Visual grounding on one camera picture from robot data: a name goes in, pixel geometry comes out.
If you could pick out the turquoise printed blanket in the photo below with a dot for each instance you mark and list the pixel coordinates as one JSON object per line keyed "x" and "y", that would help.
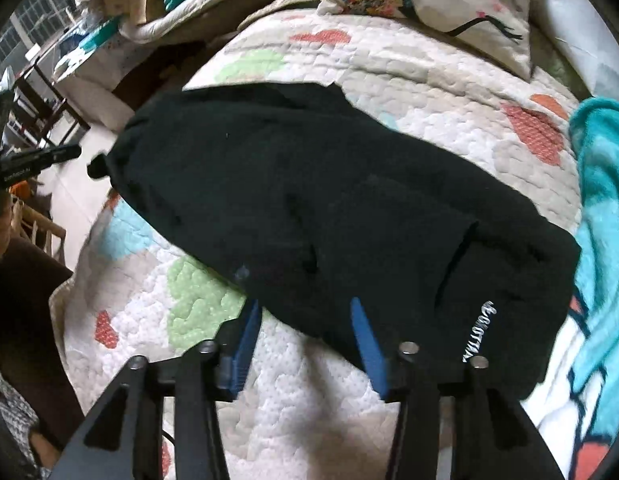
{"x": 599, "y": 240}

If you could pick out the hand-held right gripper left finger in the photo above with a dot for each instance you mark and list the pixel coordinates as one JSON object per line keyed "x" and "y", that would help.
{"x": 244, "y": 340}

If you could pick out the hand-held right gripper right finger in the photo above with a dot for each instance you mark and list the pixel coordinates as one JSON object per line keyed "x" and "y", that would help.
{"x": 368, "y": 345}

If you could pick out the window with grille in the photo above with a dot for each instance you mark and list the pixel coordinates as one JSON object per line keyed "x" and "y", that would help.
{"x": 24, "y": 20}

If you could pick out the white teal printed box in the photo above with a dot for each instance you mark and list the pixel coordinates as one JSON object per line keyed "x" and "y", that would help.
{"x": 86, "y": 55}

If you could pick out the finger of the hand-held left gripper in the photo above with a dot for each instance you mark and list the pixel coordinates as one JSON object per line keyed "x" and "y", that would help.
{"x": 39, "y": 156}

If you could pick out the black pants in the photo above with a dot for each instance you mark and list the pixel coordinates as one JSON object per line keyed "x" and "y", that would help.
{"x": 309, "y": 210}

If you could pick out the quilted patterned bedspread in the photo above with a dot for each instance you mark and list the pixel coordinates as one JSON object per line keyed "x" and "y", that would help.
{"x": 389, "y": 90}

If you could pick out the light wooden chair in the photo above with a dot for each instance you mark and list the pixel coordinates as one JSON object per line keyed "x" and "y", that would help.
{"x": 34, "y": 225}

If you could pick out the dark wooden chair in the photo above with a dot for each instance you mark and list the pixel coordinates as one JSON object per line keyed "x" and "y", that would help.
{"x": 36, "y": 100}

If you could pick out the floral printed pillow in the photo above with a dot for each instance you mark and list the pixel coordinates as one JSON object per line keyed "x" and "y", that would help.
{"x": 439, "y": 5}

